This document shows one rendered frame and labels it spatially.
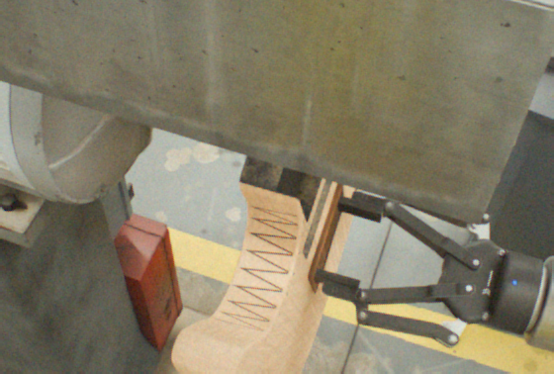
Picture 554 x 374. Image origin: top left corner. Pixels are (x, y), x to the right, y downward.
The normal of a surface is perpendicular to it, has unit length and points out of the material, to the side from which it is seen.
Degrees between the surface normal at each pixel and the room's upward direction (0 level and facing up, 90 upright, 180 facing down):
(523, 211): 90
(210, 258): 0
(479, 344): 0
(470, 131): 90
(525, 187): 90
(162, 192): 0
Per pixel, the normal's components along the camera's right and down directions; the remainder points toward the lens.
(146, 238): 0.06, -0.61
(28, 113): -0.26, 0.41
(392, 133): -0.32, 0.74
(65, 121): 0.70, 0.48
